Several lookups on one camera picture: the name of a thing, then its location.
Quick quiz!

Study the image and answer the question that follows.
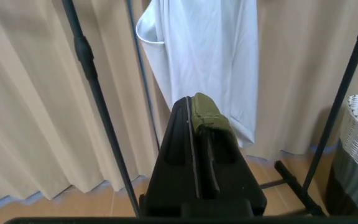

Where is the beige curtain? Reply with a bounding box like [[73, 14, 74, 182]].
[[0, 0, 358, 209]]

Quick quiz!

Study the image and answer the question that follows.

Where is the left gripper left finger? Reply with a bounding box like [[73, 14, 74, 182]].
[[139, 96, 201, 218]]

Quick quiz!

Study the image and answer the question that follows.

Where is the green long-sleeved shirt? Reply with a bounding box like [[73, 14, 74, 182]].
[[190, 92, 239, 147]]

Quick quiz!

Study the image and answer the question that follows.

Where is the black clothes rack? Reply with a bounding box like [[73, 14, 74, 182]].
[[61, 0, 358, 218]]

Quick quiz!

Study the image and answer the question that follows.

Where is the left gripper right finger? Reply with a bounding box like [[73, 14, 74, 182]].
[[193, 129, 267, 218]]

